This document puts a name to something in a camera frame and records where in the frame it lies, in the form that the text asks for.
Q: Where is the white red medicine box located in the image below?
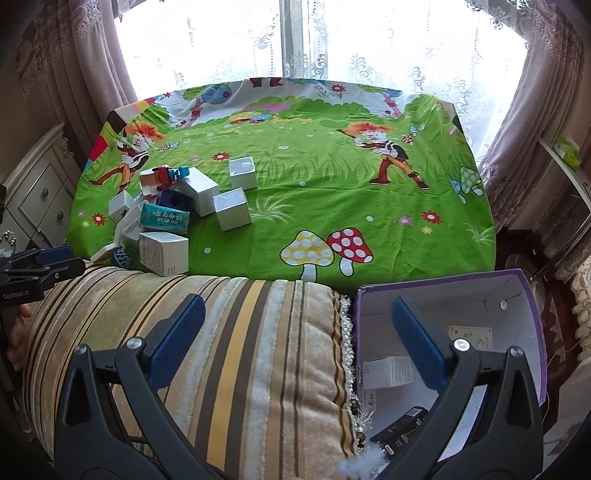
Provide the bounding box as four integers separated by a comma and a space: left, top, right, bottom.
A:
139, 231, 188, 276

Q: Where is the dark blue small box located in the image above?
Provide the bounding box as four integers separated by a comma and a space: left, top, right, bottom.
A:
155, 188, 193, 213

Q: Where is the silver white cube box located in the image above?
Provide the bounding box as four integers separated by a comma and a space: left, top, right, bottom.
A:
212, 187, 252, 231
228, 156, 257, 190

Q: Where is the left hand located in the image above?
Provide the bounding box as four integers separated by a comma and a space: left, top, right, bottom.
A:
7, 304, 32, 372

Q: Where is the white dresser with drawers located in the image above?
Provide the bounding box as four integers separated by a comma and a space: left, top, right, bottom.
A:
1, 122, 81, 252

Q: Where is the white plastic tray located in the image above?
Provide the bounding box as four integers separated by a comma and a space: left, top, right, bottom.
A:
90, 242, 121, 264

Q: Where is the small black box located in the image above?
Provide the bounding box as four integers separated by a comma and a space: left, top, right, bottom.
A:
370, 406, 429, 459

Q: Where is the small white box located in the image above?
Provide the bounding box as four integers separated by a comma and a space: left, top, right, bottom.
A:
108, 190, 136, 223

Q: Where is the purple white storage box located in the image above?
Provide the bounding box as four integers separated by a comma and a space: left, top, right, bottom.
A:
355, 269, 547, 460

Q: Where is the white box in bin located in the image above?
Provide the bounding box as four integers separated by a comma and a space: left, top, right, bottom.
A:
362, 356, 414, 390

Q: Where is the white tube box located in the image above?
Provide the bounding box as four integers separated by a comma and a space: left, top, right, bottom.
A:
359, 388, 377, 414

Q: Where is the teal medicine box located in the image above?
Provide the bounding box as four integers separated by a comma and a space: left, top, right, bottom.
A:
139, 203, 190, 235

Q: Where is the red blue toy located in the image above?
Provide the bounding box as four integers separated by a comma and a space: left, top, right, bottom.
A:
152, 166, 189, 188

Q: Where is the striped beige sofa cushion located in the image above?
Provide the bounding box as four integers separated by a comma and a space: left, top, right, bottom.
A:
21, 266, 359, 479

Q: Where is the tall white box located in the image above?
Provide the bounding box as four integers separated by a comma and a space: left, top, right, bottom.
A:
177, 167, 219, 217

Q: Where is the white curved shelf stand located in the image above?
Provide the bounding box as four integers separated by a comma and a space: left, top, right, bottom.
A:
538, 138, 591, 211

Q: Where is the green cartoon tablecloth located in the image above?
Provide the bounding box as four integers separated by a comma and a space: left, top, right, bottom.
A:
67, 77, 496, 290

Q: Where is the green tissue pack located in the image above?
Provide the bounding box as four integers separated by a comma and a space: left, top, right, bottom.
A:
553, 135, 581, 172

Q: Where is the pink curtain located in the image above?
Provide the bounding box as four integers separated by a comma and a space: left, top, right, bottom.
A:
472, 1, 588, 230

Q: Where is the white lace curtain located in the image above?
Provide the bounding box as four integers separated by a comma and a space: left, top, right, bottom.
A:
114, 1, 527, 159

